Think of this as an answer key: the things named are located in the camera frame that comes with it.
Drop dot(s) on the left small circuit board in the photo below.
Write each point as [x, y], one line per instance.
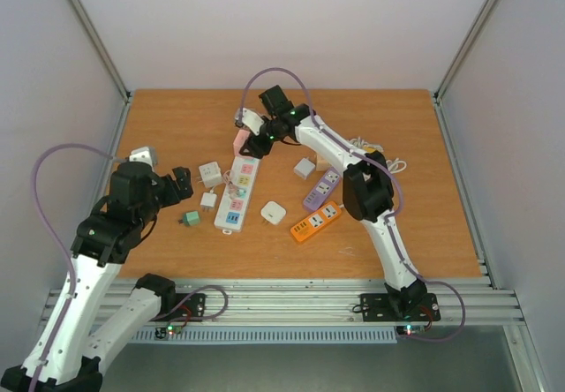
[165, 333]

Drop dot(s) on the white charger with pink cable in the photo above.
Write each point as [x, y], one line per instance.
[209, 198]

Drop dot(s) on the green small charger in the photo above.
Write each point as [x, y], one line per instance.
[189, 219]

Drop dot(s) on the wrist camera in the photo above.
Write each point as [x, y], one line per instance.
[146, 155]
[250, 120]

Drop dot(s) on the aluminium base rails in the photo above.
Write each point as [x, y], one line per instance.
[325, 302]

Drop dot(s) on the beige cube socket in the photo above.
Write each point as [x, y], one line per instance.
[321, 164]

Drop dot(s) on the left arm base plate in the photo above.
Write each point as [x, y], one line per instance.
[192, 308]

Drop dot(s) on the purple power strip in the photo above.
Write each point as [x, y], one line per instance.
[320, 193]

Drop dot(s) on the orange power strip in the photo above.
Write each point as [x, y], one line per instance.
[316, 222]

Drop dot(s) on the pink cube socket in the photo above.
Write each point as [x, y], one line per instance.
[239, 141]

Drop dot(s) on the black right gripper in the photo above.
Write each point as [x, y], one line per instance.
[259, 141]

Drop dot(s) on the aluminium frame post left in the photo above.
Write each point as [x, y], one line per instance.
[93, 36]

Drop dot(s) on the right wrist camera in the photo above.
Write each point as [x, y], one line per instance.
[250, 120]

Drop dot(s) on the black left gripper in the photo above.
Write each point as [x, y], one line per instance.
[184, 182]

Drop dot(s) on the small circuit board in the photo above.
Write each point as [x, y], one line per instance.
[411, 330]
[165, 333]

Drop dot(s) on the right small circuit board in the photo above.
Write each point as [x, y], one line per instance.
[411, 330]

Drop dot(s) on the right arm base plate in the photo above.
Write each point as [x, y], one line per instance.
[374, 307]

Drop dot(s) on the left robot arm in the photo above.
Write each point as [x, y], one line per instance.
[70, 356]

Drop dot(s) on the aluminium frame post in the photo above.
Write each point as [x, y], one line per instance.
[476, 28]
[93, 36]

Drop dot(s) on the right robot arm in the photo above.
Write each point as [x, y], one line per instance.
[368, 188]

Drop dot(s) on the white square charger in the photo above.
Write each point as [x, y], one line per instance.
[304, 168]

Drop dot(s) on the aluminium frame post right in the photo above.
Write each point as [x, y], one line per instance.
[476, 28]

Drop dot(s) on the grey slotted cable duct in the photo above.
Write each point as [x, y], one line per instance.
[267, 335]

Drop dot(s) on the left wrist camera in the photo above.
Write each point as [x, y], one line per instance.
[146, 155]

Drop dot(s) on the white flat charger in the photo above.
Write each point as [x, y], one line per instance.
[273, 213]

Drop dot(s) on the white cube socket adapter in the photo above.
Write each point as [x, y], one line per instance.
[210, 174]

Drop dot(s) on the white power strip pastel sockets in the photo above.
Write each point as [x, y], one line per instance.
[239, 182]

